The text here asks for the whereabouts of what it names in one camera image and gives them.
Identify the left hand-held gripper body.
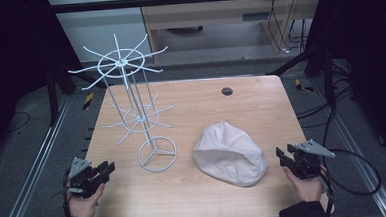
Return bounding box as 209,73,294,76
63,155,104,200

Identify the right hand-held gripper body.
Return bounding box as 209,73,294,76
288,137,338,182

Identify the white cap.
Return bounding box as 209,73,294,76
191,119,270,190

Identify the white wire hat rack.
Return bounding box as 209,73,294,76
65,30,180,178

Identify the person's left hand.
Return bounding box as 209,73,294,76
66,182,108,217

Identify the person's right hand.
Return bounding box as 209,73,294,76
282,164,330,205

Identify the yellow black striped tape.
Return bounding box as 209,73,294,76
295,77,314,94
81,92,96,111

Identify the black metal stand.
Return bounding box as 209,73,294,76
264,44,338,112
43,62,100,127

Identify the white cabinet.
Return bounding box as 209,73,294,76
46,0,154,66

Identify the wooden desk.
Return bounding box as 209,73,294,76
136,0,329,63

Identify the black crossbar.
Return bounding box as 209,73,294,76
46,0,324,15

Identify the aluminium rail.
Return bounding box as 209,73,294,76
309,74,386,217
0,94,80,217

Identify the black cable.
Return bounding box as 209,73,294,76
317,146,384,217

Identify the bundle of black cables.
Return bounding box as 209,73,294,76
265,0,311,55

